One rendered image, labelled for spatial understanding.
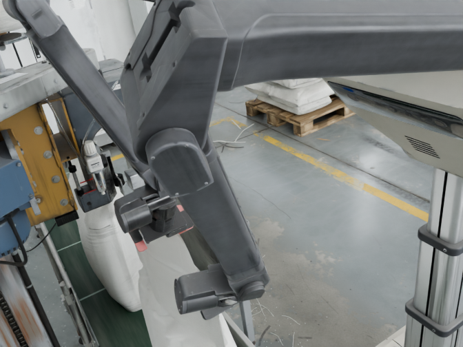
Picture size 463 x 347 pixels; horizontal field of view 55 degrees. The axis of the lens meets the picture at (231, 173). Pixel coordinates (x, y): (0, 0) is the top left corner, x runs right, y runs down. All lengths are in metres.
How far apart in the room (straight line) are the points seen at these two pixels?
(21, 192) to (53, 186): 0.29
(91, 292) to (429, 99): 1.62
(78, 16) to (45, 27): 3.23
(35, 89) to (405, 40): 0.84
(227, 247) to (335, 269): 1.94
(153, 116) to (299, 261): 2.24
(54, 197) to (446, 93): 0.96
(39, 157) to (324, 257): 1.75
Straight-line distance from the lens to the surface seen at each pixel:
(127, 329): 1.82
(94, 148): 1.18
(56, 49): 0.79
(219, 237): 0.53
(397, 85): 0.79
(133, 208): 0.92
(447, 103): 0.73
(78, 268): 2.19
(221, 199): 0.46
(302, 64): 0.35
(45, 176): 1.24
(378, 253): 2.60
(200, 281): 0.71
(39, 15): 0.76
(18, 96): 1.04
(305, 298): 2.32
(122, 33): 5.47
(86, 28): 4.00
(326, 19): 0.34
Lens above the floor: 1.64
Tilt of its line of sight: 29 degrees down
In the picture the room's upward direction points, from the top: 8 degrees counter-clockwise
